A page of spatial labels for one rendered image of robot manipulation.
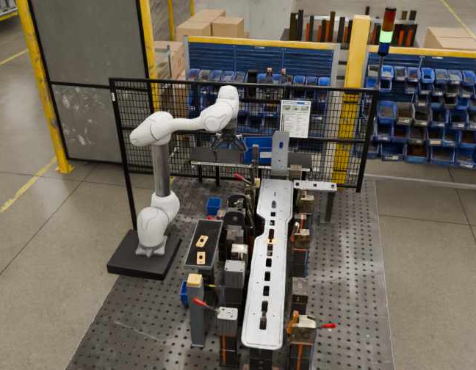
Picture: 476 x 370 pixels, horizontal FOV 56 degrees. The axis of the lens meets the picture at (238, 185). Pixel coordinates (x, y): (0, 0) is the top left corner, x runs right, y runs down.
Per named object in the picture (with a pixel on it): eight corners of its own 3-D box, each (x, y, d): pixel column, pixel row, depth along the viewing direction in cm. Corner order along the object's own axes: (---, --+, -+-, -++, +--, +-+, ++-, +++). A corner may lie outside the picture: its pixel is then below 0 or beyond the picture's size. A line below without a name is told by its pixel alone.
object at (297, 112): (308, 139, 329) (312, 100, 312) (278, 137, 331) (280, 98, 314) (308, 138, 331) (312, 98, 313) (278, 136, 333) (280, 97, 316)
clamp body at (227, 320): (238, 371, 221) (238, 322, 201) (215, 368, 222) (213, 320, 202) (240, 354, 229) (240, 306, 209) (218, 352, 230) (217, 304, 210)
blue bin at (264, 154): (286, 163, 323) (288, 147, 315) (244, 163, 322) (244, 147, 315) (284, 152, 336) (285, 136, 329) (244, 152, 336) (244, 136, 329)
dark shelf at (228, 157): (312, 172, 318) (312, 168, 317) (188, 164, 327) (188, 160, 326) (311, 156, 337) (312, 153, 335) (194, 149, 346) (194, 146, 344)
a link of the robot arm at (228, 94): (222, 110, 233) (213, 120, 222) (221, 81, 224) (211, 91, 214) (242, 112, 230) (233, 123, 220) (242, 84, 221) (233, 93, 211)
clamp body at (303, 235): (307, 280, 271) (312, 237, 252) (287, 279, 272) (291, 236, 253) (307, 270, 279) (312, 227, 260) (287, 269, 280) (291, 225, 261)
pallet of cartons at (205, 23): (231, 103, 670) (231, 31, 611) (181, 98, 686) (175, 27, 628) (249, 75, 766) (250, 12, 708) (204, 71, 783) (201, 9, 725)
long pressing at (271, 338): (288, 352, 197) (288, 349, 196) (237, 346, 199) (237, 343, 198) (293, 181, 311) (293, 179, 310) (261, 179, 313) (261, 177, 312)
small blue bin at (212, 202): (220, 216, 324) (219, 207, 319) (206, 216, 325) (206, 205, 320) (222, 208, 333) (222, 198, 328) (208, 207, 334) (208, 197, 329)
